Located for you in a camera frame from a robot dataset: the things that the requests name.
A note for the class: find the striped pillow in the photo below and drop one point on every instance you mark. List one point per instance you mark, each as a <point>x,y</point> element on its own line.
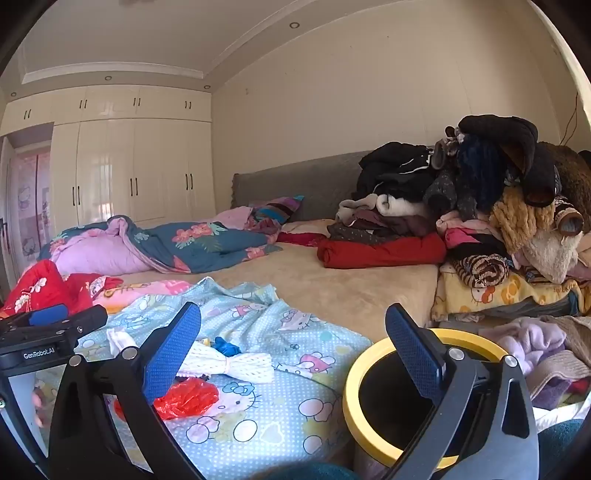
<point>281,207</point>

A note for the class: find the tan fluffy garment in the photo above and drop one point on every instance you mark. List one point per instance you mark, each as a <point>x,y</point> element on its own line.
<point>517,217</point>

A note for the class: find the white foam net sleeve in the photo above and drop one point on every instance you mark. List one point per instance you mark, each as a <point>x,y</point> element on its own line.
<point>240,364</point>

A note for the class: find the pink cartoon sliding door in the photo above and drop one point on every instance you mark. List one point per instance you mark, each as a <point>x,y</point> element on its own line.
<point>32,207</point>

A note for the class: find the black folded garment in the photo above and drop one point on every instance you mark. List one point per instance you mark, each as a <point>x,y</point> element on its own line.
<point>489,244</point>

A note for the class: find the dark blue fuzzy garment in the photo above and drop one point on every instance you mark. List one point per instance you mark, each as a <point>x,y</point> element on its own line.
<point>480,166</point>

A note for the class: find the hot pink garment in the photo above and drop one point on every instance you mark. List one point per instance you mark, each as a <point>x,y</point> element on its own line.
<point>459,237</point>

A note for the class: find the pink cartoon cloth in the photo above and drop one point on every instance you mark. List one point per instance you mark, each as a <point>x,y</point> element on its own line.
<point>152,287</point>

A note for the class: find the black fleece garment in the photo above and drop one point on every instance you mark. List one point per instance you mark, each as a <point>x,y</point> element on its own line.
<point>517,134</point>

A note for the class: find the red floral garment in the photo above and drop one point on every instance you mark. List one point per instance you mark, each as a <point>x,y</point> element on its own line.
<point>41,281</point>

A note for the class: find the person's left hand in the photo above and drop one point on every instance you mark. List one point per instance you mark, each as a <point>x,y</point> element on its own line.
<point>38,400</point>

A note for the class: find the brown trimmed slipper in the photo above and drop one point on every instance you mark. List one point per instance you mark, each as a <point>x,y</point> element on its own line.
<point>568,221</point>

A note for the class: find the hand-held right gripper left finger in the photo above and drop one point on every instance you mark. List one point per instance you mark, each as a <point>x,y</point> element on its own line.
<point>173,350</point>

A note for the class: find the crimson cloth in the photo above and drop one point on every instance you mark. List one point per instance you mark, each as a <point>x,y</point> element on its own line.
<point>300,239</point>

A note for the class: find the black bin with yellow rim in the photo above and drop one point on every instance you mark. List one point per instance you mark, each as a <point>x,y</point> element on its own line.
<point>353,397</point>

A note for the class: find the brown striped knit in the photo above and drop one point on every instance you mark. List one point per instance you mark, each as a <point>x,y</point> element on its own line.
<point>480,270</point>

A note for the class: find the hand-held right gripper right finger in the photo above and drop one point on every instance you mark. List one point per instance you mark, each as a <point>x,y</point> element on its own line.
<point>411,350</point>

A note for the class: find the grey folded cloth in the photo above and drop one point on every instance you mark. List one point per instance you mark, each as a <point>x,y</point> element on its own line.
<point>545,304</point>

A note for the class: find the grey fur-lined slipper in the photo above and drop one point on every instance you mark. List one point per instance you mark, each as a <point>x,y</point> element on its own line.
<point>443,147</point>

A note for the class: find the black jacket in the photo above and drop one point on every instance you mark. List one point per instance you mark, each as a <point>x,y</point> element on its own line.
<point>392,166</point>

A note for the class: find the light pink pillow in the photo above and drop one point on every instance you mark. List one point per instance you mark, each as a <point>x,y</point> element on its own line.
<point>233,217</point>

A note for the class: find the brown plush cloth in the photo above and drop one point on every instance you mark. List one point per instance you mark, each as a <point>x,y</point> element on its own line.
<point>572,170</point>

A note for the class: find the maroon garment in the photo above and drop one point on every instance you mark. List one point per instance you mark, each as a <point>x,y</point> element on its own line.
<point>406,224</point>

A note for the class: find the white fleece garment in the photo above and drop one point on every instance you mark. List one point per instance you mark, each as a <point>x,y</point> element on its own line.
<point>401,205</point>

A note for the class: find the beige garment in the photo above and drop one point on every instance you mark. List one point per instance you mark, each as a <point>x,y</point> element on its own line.
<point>353,207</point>

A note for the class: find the red folded cloth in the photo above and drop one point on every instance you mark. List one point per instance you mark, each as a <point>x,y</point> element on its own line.
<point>392,251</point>

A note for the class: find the purple garment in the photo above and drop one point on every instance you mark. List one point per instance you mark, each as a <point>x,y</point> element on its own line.
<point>551,394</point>

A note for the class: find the beige ribbed knit sweater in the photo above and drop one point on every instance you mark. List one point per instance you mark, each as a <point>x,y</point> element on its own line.
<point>563,364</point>

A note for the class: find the white crumpled tissue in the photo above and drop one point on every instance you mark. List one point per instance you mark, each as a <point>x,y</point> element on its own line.
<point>121,340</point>

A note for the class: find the light blue cartoon sheet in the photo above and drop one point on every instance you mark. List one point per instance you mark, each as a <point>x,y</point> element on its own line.
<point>258,314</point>

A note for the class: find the cream fleece garment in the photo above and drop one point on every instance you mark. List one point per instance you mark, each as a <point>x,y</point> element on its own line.
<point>549,258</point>

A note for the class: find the grey padded headboard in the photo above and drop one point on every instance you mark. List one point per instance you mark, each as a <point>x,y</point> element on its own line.
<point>314,184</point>

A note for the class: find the bed with beige cover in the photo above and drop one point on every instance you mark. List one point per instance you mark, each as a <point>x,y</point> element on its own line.
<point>346,286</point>

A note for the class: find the red plastic bag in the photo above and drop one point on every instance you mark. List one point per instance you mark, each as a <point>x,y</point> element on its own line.
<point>189,399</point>

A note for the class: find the white puffy laundry bag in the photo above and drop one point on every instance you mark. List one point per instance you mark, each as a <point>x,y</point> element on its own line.
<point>558,415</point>

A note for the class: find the grey speckled garment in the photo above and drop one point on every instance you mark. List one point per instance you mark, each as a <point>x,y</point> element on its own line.
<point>445,191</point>

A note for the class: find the dark dotted garment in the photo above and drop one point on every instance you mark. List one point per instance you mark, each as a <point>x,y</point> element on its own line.
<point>355,233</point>

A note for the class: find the cream wardrobe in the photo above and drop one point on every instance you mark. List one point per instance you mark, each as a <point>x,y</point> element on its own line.
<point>115,161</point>

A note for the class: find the light pink cloth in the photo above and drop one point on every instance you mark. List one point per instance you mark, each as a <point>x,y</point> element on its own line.
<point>461,221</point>

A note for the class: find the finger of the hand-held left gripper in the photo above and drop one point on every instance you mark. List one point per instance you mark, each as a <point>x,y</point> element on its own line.
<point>90,318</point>
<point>48,314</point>

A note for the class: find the blue floral quilt pink lining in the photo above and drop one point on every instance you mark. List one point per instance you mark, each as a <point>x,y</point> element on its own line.
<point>194,240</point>

